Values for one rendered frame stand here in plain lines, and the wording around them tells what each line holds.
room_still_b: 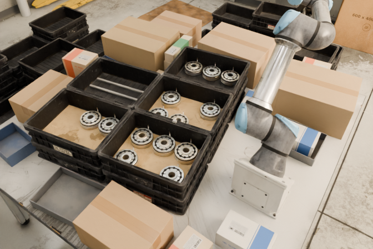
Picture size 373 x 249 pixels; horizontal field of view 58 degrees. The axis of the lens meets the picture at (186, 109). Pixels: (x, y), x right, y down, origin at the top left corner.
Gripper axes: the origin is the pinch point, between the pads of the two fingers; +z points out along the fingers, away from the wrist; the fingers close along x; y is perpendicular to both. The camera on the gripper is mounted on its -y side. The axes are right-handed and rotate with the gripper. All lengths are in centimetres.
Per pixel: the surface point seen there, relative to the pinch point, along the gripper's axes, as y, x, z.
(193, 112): -8, -85, -23
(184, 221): 26, -128, -14
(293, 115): 12, -52, 15
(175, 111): -13, -91, -29
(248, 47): -26.4, -30.0, -9.0
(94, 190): -5, -144, -40
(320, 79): 14.6, -28.6, 12.2
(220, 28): -51, -25, -19
